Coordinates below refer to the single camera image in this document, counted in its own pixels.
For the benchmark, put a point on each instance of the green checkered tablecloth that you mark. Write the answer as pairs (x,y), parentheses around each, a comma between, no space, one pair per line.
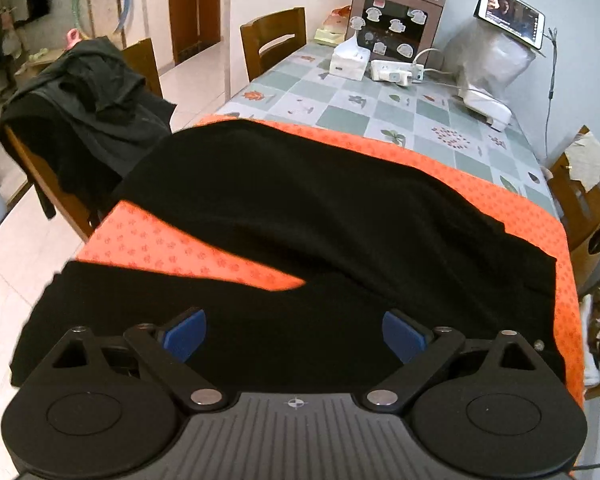
(360,110)

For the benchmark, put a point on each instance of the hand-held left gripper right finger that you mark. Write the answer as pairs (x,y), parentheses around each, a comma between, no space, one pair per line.
(405,335)

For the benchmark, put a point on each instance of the pink snack bag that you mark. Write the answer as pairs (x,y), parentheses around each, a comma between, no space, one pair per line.
(339,19)

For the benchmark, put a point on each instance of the brown wooden door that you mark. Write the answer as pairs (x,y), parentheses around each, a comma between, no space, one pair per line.
(195,10)

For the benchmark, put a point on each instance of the tablet with lit screen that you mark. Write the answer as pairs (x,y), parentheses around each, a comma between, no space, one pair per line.
(510,10)

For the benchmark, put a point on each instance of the beige cloth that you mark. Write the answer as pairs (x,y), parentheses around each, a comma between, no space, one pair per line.
(592,160)

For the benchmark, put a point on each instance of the pink toy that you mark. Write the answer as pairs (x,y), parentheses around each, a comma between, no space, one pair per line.
(73,40)

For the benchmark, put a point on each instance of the black pants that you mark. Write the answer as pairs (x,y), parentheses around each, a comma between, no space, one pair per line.
(305,200)

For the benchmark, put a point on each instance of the white tissue box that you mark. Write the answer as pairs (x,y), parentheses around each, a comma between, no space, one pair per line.
(347,62)

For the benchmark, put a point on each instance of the pale yellow box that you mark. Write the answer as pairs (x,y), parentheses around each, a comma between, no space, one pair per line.
(329,37)

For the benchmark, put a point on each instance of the plastic-covered white appliance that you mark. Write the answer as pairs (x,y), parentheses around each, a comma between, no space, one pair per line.
(490,60)

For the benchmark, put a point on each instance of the white appliance base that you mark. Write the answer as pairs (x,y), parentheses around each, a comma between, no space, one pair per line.
(485,105)

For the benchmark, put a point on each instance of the dark grey clothes pile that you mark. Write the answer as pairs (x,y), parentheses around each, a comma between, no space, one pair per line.
(95,110)

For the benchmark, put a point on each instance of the white power strip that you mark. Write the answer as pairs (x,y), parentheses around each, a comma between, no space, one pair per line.
(395,70)

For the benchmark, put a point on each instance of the orange patterned mat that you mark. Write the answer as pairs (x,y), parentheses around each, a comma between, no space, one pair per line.
(180,250)

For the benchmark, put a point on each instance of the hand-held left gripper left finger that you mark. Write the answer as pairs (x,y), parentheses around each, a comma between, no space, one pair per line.
(185,332)

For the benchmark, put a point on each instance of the small wooden table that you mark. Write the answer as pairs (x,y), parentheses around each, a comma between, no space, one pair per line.
(40,62)

